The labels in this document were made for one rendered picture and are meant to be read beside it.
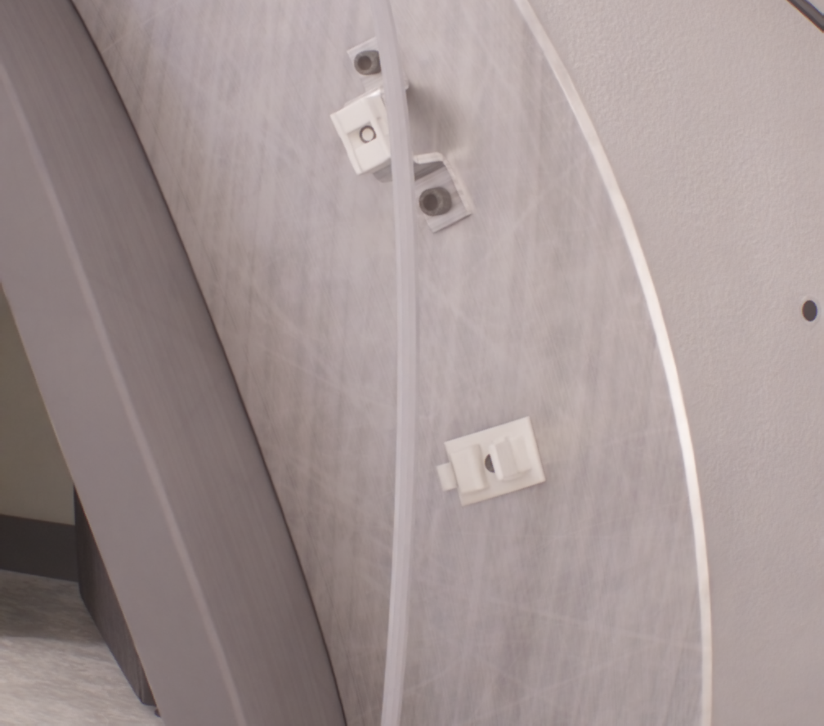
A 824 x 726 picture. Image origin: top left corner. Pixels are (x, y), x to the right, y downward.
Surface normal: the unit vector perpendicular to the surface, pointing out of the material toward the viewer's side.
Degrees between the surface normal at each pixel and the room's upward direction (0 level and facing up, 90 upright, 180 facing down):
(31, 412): 90
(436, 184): 90
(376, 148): 90
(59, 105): 52
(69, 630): 0
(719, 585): 90
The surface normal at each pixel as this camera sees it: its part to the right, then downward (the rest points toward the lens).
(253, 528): 0.83, -0.26
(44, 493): 0.18, 0.17
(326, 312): -0.49, 0.11
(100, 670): 0.07, -0.98
